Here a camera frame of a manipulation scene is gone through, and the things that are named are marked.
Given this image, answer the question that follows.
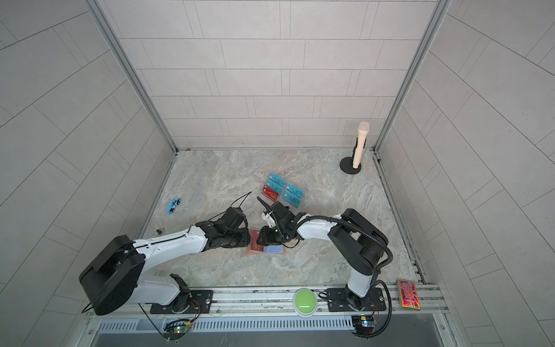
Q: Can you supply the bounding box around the green push button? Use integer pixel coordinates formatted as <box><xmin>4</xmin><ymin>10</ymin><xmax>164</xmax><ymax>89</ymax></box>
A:
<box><xmin>293</xmin><ymin>288</ymin><xmax>317</xmax><ymax>318</ymax></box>

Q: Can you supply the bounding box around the clear acrylic card stand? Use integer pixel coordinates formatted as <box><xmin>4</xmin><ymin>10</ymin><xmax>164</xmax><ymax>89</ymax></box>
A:
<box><xmin>262</xmin><ymin>172</ymin><xmax>304</xmax><ymax>208</ymax></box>

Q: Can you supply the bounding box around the aluminium rail base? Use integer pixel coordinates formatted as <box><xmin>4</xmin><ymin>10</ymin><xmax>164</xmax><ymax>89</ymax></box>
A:
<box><xmin>85</xmin><ymin>285</ymin><xmax>448</xmax><ymax>334</ymax></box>

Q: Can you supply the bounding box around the tan leather card holder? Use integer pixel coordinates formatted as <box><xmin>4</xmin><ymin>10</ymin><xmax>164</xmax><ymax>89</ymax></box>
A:
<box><xmin>246</xmin><ymin>228</ymin><xmax>287</xmax><ymax>256</ymax></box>

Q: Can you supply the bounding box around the beige microphone on black stand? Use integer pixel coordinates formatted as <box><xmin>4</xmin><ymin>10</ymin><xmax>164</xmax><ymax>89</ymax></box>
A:
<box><xmin>340</xmin><ymin>121</ymin><xmax>370</xmax><ymax>175</ymax></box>

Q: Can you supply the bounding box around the red patterned card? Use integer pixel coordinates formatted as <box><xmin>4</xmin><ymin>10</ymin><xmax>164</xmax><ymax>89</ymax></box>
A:
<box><xmin>397</xmin><ymin>279</ymin><xmax>421</xmax><ymax>310</ymax></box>

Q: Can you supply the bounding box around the circuit board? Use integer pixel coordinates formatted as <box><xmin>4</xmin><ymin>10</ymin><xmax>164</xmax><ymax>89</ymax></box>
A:
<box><xmin>163</xmin><ymin>319</ymin><xmax>192</xmax><ymax>341</ymax></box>
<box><xmin>351</xmin><ymin>315</ymin><xmax>376</xmax><ymax>337</ymax></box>

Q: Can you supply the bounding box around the blue toy car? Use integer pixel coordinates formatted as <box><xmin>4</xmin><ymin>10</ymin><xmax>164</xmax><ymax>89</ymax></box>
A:
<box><xmin>166</xmin><ymin>198</ymin><xmax>182</xmax><ymax>215</ymax></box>

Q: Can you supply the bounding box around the black corrugated cable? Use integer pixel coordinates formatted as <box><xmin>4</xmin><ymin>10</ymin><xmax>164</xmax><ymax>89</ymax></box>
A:
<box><xmin>256</xmin><ymin>196</ymin><xmax>394</xmax><ymax>339</ymax></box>

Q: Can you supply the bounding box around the right circuit board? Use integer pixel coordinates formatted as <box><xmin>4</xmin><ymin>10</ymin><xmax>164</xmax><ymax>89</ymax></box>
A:
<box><xmin>351</xmin><ymin>315</ymin><xmax>376</xmax><ymax>337</ymax></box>

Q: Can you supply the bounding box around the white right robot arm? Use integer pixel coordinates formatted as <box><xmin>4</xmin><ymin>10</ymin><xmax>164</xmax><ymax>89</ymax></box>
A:
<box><xmin>257</xmin><ymin>200</ymin><xmax>393</xmax><ymax>311</ymax></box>

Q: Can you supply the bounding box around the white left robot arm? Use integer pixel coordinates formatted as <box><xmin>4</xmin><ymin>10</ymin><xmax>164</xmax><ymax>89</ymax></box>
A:
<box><xmin>79</xmin><ymin>207</ymin><xmax>250</xmax><ymax>315</ymax></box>

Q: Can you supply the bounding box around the left circuit board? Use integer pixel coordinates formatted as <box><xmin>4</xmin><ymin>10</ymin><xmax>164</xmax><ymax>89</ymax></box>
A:
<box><xmin>163</xmin><ymin>319</ymin><xmax>192</xmax><ymax>341</ymax></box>

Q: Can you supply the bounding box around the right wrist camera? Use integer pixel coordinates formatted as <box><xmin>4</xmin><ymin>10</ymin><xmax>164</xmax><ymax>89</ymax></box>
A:
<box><xmin>262</xmin><ymin>211</ymin><xmax>277</xmax><ymax>228</ymax></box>

